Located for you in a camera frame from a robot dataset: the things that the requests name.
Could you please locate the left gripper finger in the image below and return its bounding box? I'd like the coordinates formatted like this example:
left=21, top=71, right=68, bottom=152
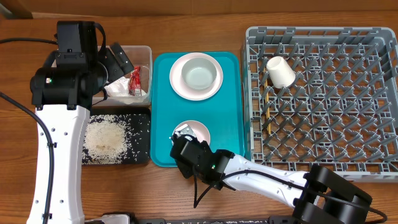
left=110, top=42, right=134, bottom=75
left=101, top=48, right=123, bottom=83

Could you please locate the white tissue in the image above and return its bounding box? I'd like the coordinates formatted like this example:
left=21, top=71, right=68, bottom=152
left=105, top=77, right=147, bottom=97

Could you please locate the red snack wrapper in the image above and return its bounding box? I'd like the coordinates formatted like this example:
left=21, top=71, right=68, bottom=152
left=128, top=66, right=142, bottom=96

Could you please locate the small pink-white bowl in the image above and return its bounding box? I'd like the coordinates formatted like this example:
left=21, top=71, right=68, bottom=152
left=177, top=120, right=211, bottom=144

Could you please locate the pile of rice grains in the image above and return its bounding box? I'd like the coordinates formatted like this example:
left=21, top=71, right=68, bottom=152
left=81, top=114, right=151, bottom=165

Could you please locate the white cup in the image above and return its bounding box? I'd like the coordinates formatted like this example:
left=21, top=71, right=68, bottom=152
left=266, top=56, right=295, bottom=89

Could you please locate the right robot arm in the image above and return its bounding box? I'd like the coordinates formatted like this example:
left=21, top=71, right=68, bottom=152
left=170, top=134, right=373, bottom=223

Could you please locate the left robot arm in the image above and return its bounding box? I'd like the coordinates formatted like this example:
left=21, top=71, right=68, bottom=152
left=27, top=42, right=134, bottom=223

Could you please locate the grey dishwasher rack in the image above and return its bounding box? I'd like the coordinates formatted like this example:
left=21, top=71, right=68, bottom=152
left=242, top=26, right=397, bottom=182

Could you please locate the clear plastic bin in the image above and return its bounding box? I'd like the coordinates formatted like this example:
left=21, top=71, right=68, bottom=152
left=93, top=45, right=152, bottom=107

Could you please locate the teal serving tray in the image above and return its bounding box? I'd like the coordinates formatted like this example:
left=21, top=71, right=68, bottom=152
left=150, top=52, right=246, bottom=167

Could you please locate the large white plate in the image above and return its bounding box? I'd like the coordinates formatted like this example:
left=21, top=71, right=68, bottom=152
left=169, top=52, right=223, bottom=101

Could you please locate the black rectangular tray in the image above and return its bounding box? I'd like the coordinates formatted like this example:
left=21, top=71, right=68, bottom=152
left=81, top=106, right=152, bottom=166

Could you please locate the grey shallow bowl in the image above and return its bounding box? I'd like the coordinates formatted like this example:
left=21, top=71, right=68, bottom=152
left=182, top=58, right=217, bottom=90

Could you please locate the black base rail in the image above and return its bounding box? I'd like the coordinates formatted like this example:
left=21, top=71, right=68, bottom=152
left=83, top=211, right=299, bottom=224

